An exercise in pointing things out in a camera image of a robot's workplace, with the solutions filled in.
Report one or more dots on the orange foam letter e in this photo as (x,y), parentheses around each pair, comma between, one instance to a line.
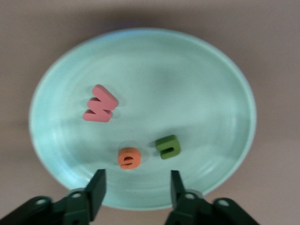
(134,161)

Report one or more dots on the pink foam letter w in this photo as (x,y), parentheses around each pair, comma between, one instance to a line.
(100,105)

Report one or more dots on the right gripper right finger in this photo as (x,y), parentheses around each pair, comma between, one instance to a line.
(180,206)

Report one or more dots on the light green plate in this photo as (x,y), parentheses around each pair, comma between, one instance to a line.
(175,93)

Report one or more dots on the green foam letter u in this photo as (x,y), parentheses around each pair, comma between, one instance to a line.
(164,144)

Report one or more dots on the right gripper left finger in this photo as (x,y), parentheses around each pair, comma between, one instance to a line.
(93,197)

